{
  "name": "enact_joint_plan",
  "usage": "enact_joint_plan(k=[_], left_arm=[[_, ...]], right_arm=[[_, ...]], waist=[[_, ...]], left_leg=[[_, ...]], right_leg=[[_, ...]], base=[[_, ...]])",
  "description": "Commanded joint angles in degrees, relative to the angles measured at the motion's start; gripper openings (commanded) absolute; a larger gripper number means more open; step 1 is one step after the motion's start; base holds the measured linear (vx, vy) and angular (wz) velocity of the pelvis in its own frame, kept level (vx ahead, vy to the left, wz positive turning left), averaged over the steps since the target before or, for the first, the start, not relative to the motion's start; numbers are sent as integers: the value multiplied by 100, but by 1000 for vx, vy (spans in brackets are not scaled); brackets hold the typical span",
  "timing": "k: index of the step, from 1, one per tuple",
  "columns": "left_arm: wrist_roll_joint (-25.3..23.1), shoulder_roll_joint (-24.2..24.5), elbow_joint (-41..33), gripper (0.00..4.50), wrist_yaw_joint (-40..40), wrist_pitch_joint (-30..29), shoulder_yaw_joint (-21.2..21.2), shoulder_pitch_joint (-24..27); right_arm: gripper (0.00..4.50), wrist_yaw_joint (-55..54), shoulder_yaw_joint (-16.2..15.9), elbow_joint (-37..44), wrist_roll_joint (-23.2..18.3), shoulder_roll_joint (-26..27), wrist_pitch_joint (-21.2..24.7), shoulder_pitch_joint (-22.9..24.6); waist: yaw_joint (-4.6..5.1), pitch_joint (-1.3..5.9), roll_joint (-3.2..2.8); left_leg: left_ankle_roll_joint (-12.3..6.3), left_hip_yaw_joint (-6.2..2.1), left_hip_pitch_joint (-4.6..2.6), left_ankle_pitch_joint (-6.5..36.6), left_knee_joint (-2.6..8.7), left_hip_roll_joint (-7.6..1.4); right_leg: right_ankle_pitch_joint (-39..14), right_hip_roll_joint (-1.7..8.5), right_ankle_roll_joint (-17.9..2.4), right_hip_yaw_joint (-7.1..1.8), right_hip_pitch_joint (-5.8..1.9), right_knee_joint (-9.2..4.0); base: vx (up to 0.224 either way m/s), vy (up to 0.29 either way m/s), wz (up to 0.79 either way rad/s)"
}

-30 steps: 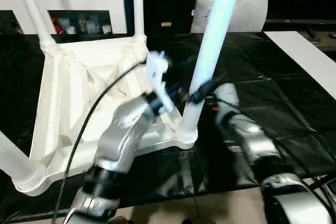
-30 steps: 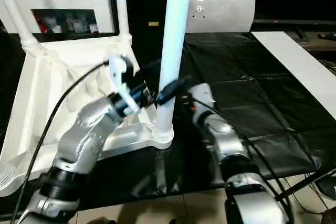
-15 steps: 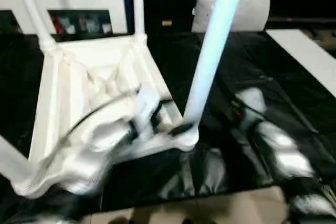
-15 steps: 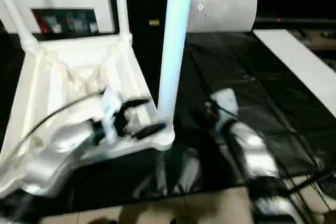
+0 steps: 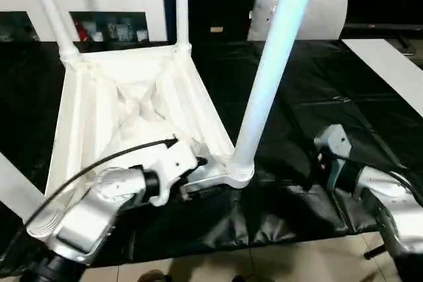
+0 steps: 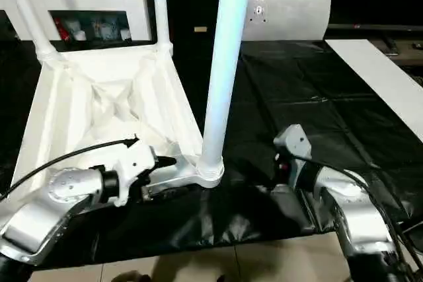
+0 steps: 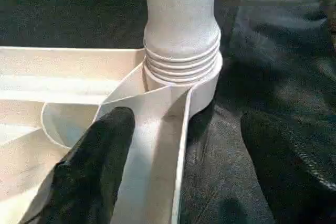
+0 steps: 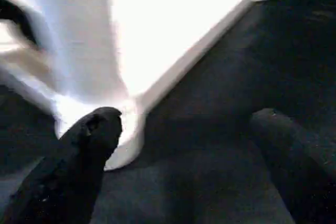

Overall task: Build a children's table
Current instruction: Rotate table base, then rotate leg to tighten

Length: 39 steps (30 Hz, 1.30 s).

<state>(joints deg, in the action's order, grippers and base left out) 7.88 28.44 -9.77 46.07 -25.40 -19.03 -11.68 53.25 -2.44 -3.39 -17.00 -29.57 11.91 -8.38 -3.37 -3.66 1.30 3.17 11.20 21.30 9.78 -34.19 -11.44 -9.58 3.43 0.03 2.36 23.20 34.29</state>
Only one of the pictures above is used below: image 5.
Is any white plastic table top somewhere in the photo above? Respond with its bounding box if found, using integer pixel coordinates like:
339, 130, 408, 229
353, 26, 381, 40
26, 43, 256, 240

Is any black work mat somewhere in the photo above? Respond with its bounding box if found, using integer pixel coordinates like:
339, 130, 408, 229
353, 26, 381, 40
0, 39, 423, 277

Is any black stand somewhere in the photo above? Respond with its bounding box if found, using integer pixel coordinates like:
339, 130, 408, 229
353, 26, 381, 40
363, 245, 392, 260

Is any white board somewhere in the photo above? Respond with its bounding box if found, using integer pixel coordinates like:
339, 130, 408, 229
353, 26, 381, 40
342, 38, 423, 119

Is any grey white pillow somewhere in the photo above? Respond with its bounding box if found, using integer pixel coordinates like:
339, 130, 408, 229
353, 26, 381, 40
247, 0, 350, 42

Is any black cabinet with yellow label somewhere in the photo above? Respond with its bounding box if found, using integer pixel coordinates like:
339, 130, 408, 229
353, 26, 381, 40
164, 0, 262, 42

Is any white glass-door cabinet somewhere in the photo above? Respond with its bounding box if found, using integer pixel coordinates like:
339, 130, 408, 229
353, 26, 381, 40
0, 0, 167, 44

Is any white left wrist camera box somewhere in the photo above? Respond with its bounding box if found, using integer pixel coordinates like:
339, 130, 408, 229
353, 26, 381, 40
135, 138, 200, 207

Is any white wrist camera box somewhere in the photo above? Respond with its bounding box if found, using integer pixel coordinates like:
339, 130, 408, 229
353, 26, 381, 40
135, 138, 200, 207
313, 123, 352, 164

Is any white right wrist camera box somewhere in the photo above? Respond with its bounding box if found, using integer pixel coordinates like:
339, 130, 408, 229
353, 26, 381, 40
313, 123, 352, 164

